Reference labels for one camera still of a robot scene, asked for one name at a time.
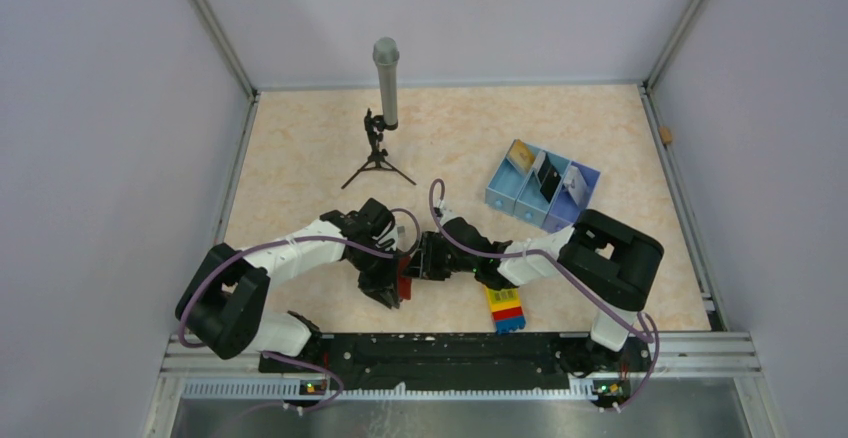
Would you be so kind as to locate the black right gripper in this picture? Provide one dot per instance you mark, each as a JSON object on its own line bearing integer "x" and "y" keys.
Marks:
{"x": 427, "y": 268}

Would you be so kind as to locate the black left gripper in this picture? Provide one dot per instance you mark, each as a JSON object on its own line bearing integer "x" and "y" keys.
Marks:
{"x": 383, "y": 288}

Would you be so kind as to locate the red leather card holder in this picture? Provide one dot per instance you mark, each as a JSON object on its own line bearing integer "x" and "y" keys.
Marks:
{"x": 403, "y": 282}

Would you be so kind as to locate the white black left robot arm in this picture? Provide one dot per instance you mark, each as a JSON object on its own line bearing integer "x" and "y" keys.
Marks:
{"x": 224, "y": 306}

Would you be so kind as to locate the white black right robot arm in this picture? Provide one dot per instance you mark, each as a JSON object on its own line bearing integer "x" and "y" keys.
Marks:
{"x": 611, "y": 263}

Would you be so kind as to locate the blue three-slot card box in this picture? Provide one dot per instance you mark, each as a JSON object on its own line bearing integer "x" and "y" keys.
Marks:
{"x": 518, "y": 194}

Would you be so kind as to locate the yellow red blue toy block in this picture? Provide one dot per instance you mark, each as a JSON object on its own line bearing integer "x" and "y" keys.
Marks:
{"x": 506, "y": 310}

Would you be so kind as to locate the black tripod stand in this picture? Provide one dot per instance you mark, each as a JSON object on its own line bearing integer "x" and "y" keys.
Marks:
{"x": 377, "y": 160}

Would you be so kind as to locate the grey microphone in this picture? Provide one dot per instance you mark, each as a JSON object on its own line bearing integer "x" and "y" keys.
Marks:
{"x": 386, "y": 57}

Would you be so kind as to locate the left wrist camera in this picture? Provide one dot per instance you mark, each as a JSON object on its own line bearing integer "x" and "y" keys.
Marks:
{"x": 398, "y": 236}

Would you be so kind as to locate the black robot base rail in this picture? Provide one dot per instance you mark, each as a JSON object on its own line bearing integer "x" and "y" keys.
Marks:
{"x": 471, "y": 361}

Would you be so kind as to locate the small tan object on rail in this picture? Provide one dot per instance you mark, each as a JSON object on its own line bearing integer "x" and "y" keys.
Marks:
{"x": 665, "y": 134}

